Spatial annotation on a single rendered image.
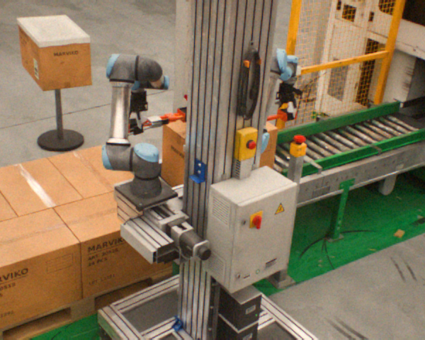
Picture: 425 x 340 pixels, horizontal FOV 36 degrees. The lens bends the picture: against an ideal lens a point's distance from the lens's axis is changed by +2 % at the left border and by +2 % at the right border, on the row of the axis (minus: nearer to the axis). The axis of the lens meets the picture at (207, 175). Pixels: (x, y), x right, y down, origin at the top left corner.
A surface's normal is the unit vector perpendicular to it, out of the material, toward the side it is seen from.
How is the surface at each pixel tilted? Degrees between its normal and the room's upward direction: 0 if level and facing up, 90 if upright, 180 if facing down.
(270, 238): 90
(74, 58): 90
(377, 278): 0
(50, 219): 0
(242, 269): 91
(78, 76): 90
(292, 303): 0
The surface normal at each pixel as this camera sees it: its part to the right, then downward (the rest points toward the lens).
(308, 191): 0.55, 0.44
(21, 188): 0.06, -0.87
